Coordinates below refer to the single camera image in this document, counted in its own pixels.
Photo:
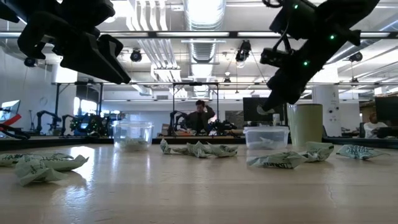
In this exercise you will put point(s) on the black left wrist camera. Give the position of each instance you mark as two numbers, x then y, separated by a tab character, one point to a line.
90	12

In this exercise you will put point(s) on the green white wrapper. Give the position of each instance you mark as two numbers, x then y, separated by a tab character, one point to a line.
318	151
127	144
196	151
7	159
264	143
141	143
165	148
70	162
34	175
357	152
276	161
224	151

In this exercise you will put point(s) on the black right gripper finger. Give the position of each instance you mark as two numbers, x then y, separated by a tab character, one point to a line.
278	103
270	100

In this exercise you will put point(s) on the black hanging camera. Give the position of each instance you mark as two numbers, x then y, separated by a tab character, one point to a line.
136	56
356	57
30	61

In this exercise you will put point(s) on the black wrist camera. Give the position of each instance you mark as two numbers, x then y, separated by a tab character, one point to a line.
90	12
273	57

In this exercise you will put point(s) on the black overhead camera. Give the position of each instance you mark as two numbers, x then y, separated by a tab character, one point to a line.
244	49

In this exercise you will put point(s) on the rectangular clear plastic container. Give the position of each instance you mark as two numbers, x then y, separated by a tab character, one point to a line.
265	132

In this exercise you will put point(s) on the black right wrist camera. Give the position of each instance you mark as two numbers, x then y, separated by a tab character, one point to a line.
273	57

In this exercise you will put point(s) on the tall green paper cup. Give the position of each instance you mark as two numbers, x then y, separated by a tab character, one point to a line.
306	124

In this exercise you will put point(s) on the black background robot arm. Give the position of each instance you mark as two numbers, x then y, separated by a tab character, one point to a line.
49	114

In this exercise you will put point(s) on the round clear plastic container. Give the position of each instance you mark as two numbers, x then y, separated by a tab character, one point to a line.
124	129

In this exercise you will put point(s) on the black background rig frame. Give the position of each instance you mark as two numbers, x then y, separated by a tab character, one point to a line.
196	84
57	102

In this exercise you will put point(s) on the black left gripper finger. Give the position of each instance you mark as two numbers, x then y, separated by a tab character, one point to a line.
90	59
110	43

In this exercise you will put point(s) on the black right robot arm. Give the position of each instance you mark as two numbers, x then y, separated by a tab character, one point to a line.
342	18

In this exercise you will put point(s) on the silver ventilation duct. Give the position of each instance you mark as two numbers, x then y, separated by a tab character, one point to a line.
203	49

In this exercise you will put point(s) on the tilted computer screen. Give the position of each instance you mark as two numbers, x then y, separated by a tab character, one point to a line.
11	107

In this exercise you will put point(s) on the person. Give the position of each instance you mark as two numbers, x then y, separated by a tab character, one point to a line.
199	123
371	127

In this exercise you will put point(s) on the black computer monitor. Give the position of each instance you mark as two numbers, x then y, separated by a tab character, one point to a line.
387	110
252	112

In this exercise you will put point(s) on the small white bottle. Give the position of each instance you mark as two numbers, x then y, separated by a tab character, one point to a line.
276	119

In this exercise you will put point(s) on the white pillar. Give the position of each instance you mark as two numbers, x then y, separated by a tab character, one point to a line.
329	102

